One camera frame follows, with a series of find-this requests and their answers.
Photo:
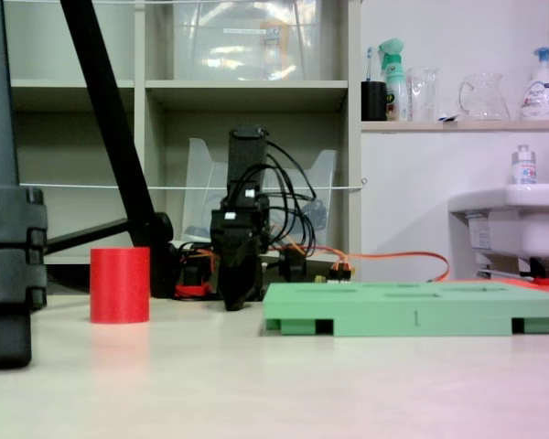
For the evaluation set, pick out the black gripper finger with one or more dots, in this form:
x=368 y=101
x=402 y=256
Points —
x=235 y=274
x=256 y=279

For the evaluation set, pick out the red cylinder block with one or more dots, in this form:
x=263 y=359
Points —
x=120 y=285

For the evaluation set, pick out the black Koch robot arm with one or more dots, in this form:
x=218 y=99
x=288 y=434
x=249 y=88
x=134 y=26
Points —
x=247 y=160

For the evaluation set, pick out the red and black table clamp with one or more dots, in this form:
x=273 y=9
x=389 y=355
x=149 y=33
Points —
x=193 y=290

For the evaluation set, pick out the clear plastic file tray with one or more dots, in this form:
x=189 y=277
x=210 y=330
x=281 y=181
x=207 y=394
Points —
x=201 y=183

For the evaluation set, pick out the motor controller circuit board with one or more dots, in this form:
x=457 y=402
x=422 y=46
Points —
x=341 y=272

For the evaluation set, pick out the beige shelf unit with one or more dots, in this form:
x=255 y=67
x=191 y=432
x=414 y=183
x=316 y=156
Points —
x=247 y=93

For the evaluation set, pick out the green shape sorting board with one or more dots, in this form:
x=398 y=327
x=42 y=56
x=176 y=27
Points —
x=393 y=315

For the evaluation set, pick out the black tripod leg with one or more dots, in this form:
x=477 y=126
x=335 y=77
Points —
x=0 y=137
x=105 y=114

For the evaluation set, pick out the black cup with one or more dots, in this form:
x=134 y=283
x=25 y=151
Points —
x=373 y=100

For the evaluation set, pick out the clear plastic storage box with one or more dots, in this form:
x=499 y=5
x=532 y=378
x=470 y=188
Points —
x=219 y=41

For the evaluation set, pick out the blue toothbrush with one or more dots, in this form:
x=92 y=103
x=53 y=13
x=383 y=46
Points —
x=369 y=64

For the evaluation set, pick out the green spray bottle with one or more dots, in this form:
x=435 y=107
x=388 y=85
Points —
x=395 y=87

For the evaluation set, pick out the glass beaker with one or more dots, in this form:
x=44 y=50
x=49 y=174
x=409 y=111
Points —
x=422 y=96

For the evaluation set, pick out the glass pitcher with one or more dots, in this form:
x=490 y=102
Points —
x=487 y=98

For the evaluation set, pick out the white sink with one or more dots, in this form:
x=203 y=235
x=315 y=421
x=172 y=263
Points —
x=540 y=219

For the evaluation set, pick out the small clear sanitiser bottle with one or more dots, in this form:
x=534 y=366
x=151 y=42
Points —
x=524 y=167

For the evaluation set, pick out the white pump soap bottle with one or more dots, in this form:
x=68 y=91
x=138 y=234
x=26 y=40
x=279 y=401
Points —
x=542 y=96

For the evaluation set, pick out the wooden wall ledge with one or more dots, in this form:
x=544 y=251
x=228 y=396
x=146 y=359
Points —
x=462 y=126

